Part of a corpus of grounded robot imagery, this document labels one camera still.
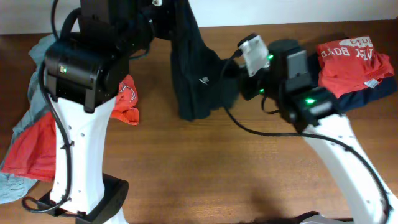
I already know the black t-shirt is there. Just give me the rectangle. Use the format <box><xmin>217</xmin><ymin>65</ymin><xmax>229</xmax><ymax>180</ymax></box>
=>
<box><xmin>170</xmin><ymin>1</ymin><xmax>240</xmax><ymax>121</ymax></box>

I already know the grey t-shirt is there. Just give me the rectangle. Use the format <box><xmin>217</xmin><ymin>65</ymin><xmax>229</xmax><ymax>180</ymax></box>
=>
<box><xmin>1</xmin><ymin>35</ymin><xmax>55</xmax><ymax>204</ymax></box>

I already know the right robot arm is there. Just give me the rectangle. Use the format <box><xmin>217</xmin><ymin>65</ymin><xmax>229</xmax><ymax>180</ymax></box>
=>
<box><xmin>238</xmin><ymin>35</ymin><xmax>397</xmax><ymax>223</ymax></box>

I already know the crumpled red t-shirt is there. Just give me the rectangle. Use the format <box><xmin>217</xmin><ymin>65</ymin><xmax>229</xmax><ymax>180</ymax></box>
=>
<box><xmin>1</xmin><ymin>75</ymin><xmax>139</xmax><ymax>182</ymax></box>

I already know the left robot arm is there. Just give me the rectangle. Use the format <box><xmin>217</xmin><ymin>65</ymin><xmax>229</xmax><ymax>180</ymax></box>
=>
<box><xmin>22</xmin><ymin>1</ymin><xmax>173</xmax><ymax>223</ymax></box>

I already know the folded navy t-shirt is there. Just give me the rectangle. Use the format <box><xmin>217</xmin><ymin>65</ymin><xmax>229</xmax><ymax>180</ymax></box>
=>
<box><xmin>306</xmin><ymin>52</ymin><xmax>398</xmax><ymax>113</ymax></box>

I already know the folded red printed t-shirt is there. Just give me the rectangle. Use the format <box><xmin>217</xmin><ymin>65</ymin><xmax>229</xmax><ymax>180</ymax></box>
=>
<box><xmin>317</xmin><ymin>35</ymin><xmax>395</xmax><ymax>98</ymax></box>

